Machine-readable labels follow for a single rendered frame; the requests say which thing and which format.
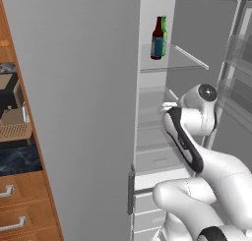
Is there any brown beer bottle blue label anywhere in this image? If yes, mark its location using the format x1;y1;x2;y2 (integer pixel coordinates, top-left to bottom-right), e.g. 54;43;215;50
150;16;165;61

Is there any white fridge crisper drawer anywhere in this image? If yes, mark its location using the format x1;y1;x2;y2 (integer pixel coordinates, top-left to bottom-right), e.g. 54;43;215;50
135;146;192;175

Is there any wooden cupboard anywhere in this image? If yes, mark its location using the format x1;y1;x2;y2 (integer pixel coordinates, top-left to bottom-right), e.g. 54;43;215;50
0;0;17;64

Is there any black and beige coffee machine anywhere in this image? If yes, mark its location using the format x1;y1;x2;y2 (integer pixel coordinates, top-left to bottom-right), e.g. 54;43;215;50
0;63;33;147

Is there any white freezer drawer front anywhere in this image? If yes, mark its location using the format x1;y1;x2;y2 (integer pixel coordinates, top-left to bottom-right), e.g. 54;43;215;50
132;187;169;241

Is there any glass fridge shelf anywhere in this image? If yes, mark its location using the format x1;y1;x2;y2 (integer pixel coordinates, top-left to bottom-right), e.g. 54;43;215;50
140;42;210;73
137;86;180;128

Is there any green beer bottle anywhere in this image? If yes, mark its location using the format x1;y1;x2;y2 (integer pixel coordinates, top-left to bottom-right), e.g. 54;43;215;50
159;15;168;57

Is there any grey fridge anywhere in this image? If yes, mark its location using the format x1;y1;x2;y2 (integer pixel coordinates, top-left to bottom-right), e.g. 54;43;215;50
0;0;245;241

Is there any grey fridge door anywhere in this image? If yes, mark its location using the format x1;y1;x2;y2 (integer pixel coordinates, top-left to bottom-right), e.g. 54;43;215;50
204;0;252;154

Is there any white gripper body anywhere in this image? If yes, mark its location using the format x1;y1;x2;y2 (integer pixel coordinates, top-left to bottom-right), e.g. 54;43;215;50
158;101;180;115

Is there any wooden drawer front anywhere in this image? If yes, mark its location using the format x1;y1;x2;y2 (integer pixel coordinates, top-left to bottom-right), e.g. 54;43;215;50
13;225;64;241
0;171;51;210
0;199;59;237

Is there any silver drawer handle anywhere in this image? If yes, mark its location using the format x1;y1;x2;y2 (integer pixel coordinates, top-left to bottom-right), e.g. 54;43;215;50
0;184;16;199
0;215;28;232

